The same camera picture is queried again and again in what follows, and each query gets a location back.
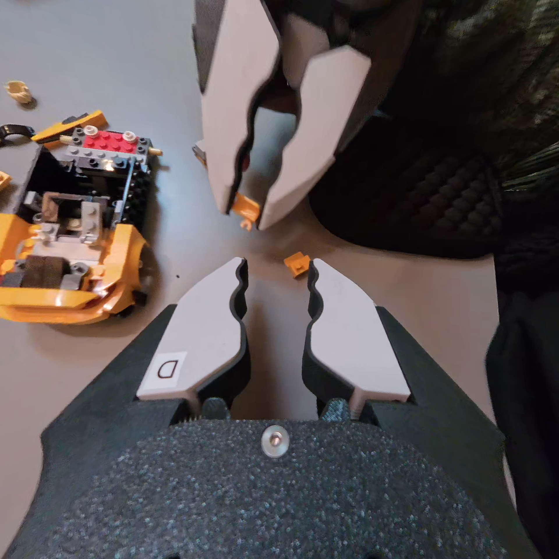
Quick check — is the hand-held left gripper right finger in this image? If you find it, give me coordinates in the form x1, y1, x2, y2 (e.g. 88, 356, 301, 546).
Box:
301, 258, 412, 419

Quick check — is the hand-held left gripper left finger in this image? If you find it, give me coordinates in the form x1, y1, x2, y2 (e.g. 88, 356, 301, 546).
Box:
136, 257, 252, 411

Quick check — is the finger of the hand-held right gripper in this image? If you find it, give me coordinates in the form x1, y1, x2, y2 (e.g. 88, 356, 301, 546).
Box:
257, 45, 373, 231
201, 0, 282, 215

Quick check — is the yellow lego corner brick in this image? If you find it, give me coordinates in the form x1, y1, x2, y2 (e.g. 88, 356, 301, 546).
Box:
283, 252, 312, 279

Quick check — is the yellow lego clip piece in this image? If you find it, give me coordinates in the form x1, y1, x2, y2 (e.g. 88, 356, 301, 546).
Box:
231, 192, 263, 231

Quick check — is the yellow lego car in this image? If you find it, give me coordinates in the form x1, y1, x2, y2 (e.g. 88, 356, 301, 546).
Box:
0, 118, 164, 326

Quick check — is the yellow lego side panel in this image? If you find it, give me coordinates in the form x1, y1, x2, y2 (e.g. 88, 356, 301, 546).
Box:
31, 110, 109, 150

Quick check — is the person's right forearm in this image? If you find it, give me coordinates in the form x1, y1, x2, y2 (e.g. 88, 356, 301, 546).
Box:
411, 0, 559, 184

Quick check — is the black curved lego piece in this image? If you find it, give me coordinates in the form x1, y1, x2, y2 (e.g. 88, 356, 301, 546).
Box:
0, 123, 36, 148

